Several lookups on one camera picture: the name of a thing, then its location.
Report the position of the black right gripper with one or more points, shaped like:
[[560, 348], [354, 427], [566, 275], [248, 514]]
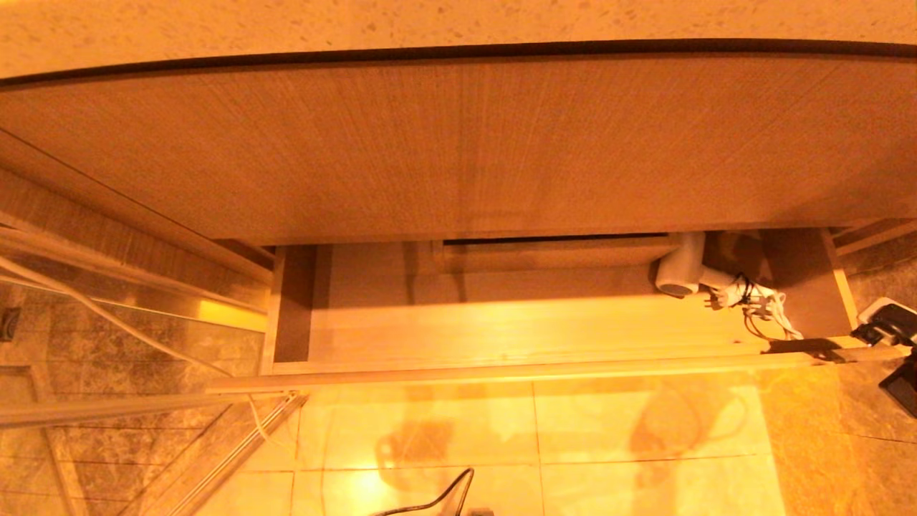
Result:
[[904, 390]]

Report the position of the wooden vanity drawer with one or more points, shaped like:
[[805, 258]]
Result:
[[501, 330]]

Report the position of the wooden drawer pipe cutout box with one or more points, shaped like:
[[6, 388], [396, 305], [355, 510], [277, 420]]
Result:
[[559, 252]]

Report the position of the wooden vanity cabinet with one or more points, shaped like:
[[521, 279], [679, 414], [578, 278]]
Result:
[[430, 143]]

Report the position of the speckled stone countertop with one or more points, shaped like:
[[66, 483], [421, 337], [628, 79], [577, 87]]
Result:
[[430, 21]]

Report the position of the glass shower partition metal frame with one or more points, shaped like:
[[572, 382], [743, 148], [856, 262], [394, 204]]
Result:
[[143, 405]]

